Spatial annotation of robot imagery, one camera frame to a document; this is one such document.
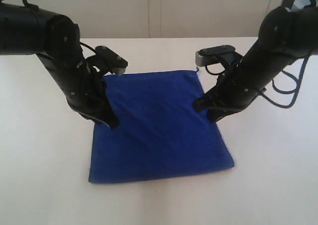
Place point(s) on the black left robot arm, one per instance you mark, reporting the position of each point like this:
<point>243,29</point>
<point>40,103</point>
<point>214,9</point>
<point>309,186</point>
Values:
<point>55,40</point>

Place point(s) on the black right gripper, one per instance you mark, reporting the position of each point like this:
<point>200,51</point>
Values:
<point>235,91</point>

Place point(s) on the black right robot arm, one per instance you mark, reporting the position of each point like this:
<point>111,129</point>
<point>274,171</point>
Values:
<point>284,37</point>

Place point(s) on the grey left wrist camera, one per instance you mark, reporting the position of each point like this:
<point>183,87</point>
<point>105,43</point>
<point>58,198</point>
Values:
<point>107,61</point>

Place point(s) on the blue terry towel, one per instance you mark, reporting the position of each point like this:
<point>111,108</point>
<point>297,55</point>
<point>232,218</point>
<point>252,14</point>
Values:
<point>160,134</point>

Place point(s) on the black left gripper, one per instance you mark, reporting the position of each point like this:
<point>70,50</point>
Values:
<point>80,80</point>

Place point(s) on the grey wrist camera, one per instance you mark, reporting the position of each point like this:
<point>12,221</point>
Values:
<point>215,55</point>
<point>107,61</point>

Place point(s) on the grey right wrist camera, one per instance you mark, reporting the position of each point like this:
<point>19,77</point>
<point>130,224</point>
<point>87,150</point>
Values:
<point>215,55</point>

